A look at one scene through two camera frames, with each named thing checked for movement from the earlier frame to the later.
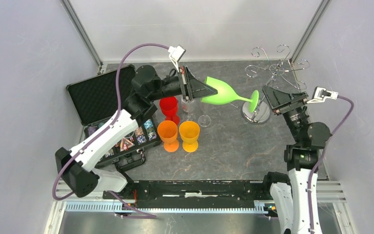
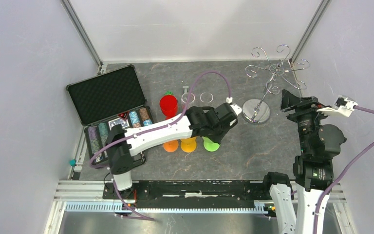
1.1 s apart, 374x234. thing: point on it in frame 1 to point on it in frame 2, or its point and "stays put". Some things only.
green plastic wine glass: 225,95 to 210,146
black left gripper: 195,88 to 217,139
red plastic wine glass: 169,106 stays put
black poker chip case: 95,101 stays put
